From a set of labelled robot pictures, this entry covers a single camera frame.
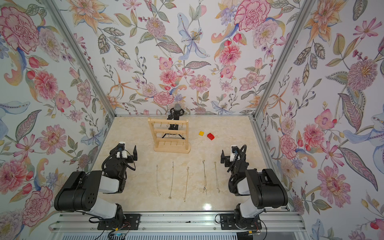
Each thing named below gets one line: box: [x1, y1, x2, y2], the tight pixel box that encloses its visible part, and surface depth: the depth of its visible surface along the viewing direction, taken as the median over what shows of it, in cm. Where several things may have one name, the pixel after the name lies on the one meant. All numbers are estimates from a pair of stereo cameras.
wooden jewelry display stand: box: [147, 117, 191, 154], surface depth 98 cm
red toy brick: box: [206, 132, 215, 141], surface depth 109 cm
